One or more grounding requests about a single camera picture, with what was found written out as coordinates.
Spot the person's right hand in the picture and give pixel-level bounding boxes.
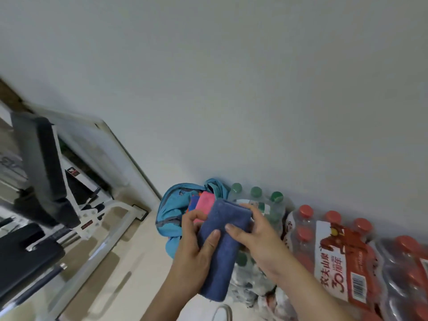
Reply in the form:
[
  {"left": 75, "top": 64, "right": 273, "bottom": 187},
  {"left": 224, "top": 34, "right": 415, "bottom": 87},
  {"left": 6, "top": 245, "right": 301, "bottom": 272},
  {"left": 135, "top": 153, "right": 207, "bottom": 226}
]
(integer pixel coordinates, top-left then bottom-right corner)
[{"left": 224, "top": 203, "right": 299, "bottom": 285}]

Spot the person's left hand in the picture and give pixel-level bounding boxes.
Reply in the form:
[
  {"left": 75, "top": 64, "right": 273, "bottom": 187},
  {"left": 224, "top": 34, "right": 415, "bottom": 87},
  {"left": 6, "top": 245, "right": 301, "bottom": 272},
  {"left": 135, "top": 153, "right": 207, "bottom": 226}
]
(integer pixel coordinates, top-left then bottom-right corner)
[{"left": 166, "top": 210, "right": 222, "bottom": 302}]

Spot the grey-blue towel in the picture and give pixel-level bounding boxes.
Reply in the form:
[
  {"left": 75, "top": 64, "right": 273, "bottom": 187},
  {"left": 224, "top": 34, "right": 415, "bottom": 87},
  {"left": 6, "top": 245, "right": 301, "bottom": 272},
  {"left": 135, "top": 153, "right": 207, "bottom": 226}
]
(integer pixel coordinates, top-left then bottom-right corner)
[{"left": 197, "top": 198, "right": 253, "bottom": 302}]

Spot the light blue backpack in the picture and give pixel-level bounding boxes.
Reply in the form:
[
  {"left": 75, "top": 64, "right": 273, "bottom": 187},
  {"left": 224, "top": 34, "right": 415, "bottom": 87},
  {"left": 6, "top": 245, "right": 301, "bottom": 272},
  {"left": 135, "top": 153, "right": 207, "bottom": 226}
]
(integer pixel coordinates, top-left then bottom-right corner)
[{"left": 155, "top": 178, "right": 232, "bottom": 260}]

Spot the person's right forearm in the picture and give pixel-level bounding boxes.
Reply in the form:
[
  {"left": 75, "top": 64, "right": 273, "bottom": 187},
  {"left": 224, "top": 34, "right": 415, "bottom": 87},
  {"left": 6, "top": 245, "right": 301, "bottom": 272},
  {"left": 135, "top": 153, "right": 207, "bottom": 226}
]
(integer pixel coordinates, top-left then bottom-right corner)
[{"left": 273, "top": 256, "right": 356, "bottom": 321}]

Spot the white and black sneaker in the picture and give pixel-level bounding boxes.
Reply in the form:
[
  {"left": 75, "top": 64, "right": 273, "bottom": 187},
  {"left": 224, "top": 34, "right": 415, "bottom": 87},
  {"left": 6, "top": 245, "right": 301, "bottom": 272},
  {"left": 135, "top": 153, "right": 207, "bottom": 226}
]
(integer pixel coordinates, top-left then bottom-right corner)
[{"left": 212, "top": 304, "right": 235, "bottom": 321}]

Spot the stack of water bottle packs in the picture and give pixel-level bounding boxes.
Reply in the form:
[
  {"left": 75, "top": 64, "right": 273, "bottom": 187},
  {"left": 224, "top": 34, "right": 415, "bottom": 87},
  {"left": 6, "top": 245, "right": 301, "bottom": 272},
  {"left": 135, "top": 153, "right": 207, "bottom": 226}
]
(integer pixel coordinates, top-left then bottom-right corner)
[{"left": 227, "top": 182, "right": 428, "bottom": 321}]

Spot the black foam roller pad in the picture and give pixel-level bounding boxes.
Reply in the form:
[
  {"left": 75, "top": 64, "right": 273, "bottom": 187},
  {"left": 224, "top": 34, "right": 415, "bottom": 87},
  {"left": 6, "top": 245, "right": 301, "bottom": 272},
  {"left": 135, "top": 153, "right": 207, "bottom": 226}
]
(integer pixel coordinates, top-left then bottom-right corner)
[{"left": 0, "top": 262, "right": 69, "bottom": 312}]

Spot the black leg machine seat pad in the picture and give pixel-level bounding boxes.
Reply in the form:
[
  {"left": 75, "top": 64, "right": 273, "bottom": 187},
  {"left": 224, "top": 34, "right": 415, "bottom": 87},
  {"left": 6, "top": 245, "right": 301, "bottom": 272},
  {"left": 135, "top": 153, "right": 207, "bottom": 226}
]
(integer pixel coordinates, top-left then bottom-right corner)
[{"left": 0, "top": 223, "right": 66, "bottom": 299}]

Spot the black leg machine back pad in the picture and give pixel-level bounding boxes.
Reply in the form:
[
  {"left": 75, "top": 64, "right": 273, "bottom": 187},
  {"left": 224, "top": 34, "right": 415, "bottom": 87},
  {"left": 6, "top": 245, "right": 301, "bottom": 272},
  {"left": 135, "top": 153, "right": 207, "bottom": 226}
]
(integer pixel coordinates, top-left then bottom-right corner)
[{"left": 10, "top": 111, "right": 82, "bottom": 228}]

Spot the white leg machine frame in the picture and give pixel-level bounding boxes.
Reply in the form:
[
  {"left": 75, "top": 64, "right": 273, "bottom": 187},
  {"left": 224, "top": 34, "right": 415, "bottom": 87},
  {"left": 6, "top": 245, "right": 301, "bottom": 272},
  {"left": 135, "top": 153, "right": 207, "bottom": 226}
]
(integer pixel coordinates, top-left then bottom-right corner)
[{"left": 0, "top": 103, "right": 150, "bottom": 321}]

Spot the white panel leaning on wall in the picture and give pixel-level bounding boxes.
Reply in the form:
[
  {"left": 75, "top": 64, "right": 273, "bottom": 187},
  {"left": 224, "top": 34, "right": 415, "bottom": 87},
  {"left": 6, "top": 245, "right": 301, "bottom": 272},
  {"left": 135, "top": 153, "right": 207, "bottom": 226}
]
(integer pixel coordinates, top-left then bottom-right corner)
[{"left": 26, "top": 103, "right": 162, "bottom": 212}]

